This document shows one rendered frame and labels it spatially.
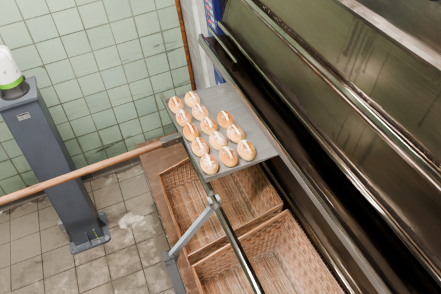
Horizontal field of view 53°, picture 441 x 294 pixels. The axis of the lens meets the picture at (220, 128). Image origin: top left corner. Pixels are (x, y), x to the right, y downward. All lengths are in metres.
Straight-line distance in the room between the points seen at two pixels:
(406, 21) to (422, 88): 0.14
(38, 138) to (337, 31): 1.76
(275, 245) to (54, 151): 1.28
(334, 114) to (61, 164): 1.72
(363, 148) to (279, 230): 0.90
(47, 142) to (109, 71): 0.75
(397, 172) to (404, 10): 0.41
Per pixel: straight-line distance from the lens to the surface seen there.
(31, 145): 2.56
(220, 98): 2.04
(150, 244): 3.03
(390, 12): 1.03
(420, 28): 0.97
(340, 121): 1.33
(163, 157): 2.69
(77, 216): 2.96
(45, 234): 3.37
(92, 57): 3.00
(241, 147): 1.71
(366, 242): 1.23
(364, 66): 1.13
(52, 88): 3.09
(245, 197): 2.37
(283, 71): 1.58
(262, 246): 2.10
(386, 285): 1.14
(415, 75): 1.02
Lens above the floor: 2.41
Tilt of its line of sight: 41 degrees down
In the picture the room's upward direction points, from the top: 9 degrees counter-clockwise
